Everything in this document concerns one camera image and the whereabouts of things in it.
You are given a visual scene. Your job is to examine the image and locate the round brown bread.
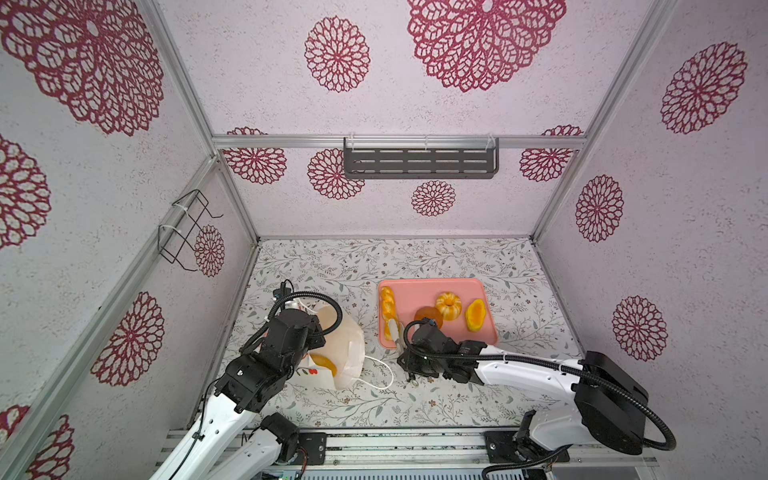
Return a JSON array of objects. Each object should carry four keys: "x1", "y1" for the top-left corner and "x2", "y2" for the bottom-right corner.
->
[{"x1": 413, "y1": 306, "x2": 444, "y2": 329}]

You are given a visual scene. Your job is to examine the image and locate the steel tongs with white tips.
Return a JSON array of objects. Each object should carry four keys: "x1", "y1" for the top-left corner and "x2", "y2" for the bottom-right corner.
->
[{"x1": 385, "y1": 318, "x2": 402, "y2": 351}]

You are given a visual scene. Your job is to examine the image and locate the striped round bun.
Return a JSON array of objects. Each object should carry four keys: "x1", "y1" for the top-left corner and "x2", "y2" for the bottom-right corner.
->
[{"x1": 435, "y1": 292, "x2": 463, "y2": 321}]

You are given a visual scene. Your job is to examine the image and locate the long twisted yellow bread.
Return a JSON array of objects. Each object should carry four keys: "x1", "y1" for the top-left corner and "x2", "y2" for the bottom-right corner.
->
[{"x1": 380, "y1": 286, "x2": 397, "y2": 323}]

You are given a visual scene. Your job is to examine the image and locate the oval yellow bread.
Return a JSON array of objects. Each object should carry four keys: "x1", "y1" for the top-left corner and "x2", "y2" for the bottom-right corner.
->
[{"x1": 465, "y1": 299, "x2": 487, "y2": 332}]

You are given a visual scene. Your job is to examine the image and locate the white floral paper bag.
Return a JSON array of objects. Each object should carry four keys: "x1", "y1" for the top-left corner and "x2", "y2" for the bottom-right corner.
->
[{"x1": 289, "y1": 312, "x2": 395, "y2": 391}]

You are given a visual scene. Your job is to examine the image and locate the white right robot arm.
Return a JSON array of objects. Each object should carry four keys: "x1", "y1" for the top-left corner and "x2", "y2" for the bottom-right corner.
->
[{"x1": 397, "y1": 320, "x2": 648, "y2": 456}]

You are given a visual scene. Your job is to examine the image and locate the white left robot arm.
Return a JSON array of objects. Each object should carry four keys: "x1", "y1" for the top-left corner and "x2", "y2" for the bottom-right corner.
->
[{"x1": 152, "y1": 308, "x2": 325, "y2": 479}]

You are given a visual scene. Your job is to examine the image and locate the pink plastic tray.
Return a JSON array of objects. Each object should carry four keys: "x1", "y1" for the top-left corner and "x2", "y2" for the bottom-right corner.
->
[{"x1": 378, "y1": 278, "x2": 498, "y2": 345}]

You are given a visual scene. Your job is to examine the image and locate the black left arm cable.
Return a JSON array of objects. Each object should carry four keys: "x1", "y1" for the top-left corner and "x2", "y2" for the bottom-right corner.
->
[{"x1": 167, "y1": 278, "x2": 344, "y2": 480}]

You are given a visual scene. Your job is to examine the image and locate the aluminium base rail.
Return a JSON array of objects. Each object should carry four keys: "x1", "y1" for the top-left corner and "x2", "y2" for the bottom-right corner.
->
[{"x1": 152, "y1": 425, "x2": 658, "y2": 480}]

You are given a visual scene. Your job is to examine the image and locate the black wire wall rack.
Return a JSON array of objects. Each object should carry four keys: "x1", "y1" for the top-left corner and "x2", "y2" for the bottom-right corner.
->
[{"x1": 156, "y1": 189, "x2": 226, "y2": 278}]

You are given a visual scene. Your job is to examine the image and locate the dark grey wall shelf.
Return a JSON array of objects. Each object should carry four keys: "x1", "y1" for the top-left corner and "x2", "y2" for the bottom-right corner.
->
[{"x1": 342, "y1": 138, "x2": 499, "y2": 180}]

